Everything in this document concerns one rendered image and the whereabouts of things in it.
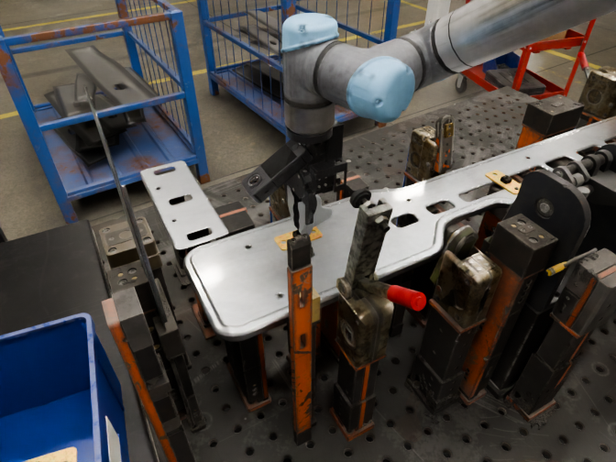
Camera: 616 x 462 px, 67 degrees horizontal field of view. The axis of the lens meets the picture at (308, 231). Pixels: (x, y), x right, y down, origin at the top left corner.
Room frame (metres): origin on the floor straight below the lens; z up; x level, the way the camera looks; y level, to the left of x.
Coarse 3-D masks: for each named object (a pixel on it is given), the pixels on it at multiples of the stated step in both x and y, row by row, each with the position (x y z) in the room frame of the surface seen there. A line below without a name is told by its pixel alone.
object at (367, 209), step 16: (368, 192) 0.47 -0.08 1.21; (368, 208) 0.45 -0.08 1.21; (384, 208) 0.44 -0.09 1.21; (368, 224) 0.43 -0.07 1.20; (384, 224) 0.43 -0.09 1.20; (352, 240) 0.45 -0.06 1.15; (368, 240) 0.44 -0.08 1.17; (352, 256) 0.45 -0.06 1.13; (368, 256) 0.45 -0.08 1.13; (352, 272) 0.45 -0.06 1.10; (368, 272) 0.45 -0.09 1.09; (352, 288) 0.45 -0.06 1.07
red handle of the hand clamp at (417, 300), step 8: (360, 280) 0.45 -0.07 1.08; (368, 280) 0.44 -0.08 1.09; (376, 280) 0.44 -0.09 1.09; (360, 288) 0.44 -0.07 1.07; (368, 288) 0.43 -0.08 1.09; (376, 288) 0.41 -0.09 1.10; (384, 288) 0.40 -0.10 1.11; (392, 288) 0.39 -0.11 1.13; (400, 288) 0.39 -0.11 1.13; (384, 296) 0.40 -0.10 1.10; (392, 296) 0.38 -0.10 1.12; (400, 296) 0.37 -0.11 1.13; (408, 296) 0.36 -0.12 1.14; (416, 296) 0.36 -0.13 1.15; (424, 296) 0.36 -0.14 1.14; (400, 304) 0.37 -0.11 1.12; (408, 304) 0.36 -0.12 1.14; (416, 304) 0.35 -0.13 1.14; (424, 304) 0.36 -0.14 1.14
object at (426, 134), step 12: (420, 132) 0.94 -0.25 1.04; (432, 132) 0.94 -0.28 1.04; (420, 144) 0.93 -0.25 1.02; (432, 144) 0.90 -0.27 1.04; (408, 156) 0.96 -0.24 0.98; (420, 156) 0.92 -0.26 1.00; (432, 156) 0.89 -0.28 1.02; (408, 168) 0.95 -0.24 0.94; (420, 168) 0.91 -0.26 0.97; (432, 168) 0.89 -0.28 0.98; (408, 180) 0.95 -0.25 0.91; (420, 180) 0.91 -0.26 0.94
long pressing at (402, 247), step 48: (576, 144) 0.97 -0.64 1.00; (384, 192) 0.77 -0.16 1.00; (432, 192) 0.77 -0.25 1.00; (240, 240) 0.62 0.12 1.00; (336, 240) 0.62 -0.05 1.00; (384, 240) 0.62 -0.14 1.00; (432, 240) 0.62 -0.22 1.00; (240, 288) 0.51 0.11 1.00; (336, 288) 0.51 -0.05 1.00; (240, 336) 0.41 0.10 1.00
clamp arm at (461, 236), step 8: (456, 232) 0.53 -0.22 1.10; (464, 232) 0.52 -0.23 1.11; (472, 232) 0.52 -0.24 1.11; (448, 240) 0.54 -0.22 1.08; (456, 240) 0.52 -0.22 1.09; (464, 240) 0.51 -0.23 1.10; (472, 240) 0.52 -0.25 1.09; (448, 248) 0.53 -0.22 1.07; (456, 248) 0.51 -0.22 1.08; (464, 248) 0.52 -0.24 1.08; (456, 256) 0.52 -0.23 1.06; (464, 256) 0.53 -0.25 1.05; (440, 264) 0.53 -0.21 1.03; (432, 272) 0.54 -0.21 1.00; (432, 280) 0.54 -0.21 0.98
